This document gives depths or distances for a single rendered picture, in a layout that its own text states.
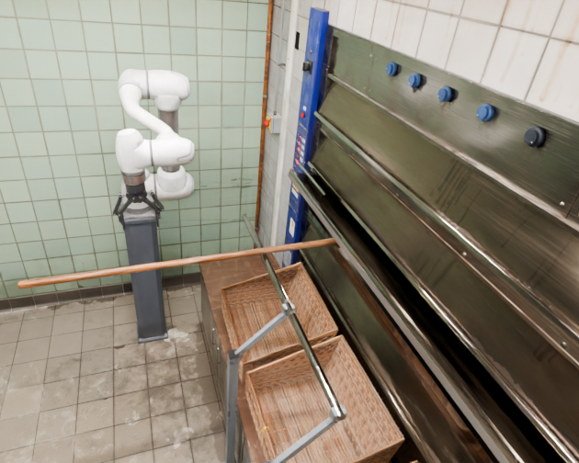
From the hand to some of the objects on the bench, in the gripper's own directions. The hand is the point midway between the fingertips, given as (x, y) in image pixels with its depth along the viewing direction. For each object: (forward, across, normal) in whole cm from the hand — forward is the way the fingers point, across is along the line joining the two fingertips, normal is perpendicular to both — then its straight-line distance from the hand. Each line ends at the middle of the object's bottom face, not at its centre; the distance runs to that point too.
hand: (141, 224), depth 179 cm
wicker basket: (+76, -62, +65) cm, 118 cm away
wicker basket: (+76, -60, +6) cm, 97 cm away
